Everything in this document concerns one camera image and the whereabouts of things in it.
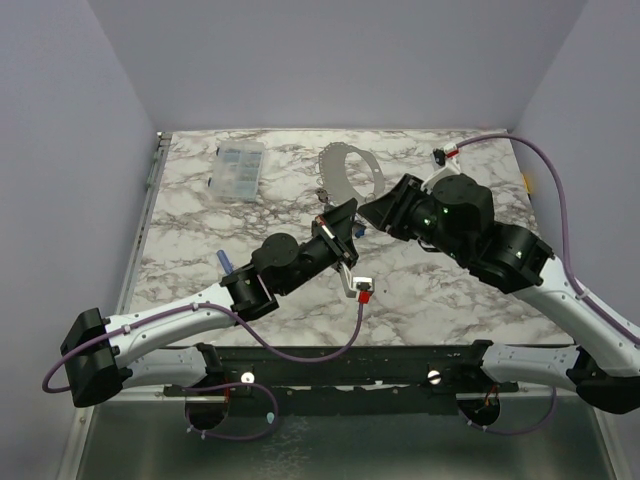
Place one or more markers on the metal key ring plate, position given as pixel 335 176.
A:
pixel 333 173

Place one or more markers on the clear plastic organizer box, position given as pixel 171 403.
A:
pixel 236 170

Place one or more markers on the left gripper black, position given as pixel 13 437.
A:
pixel 339 250

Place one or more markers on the yellow clip at edge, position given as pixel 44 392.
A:
pixel 527 181

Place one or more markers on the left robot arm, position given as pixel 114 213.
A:
pixel 98 352

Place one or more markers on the aluminium side rail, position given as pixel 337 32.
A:
pixel 153 181

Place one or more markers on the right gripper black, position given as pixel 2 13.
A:
pixel 403 208

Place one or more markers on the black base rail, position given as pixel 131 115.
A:
pixel 216 382

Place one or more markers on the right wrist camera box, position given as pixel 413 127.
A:
pixel 447 153

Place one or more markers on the black tag key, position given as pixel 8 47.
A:
pixel 323 196

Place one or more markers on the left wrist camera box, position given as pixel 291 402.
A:
pixel 356 287

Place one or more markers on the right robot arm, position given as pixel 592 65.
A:
pixel 457 218

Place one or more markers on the blue red screwdriver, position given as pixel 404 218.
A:
pixel 224 262

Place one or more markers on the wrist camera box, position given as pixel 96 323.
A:
pixel 447 153
pixel 356 287

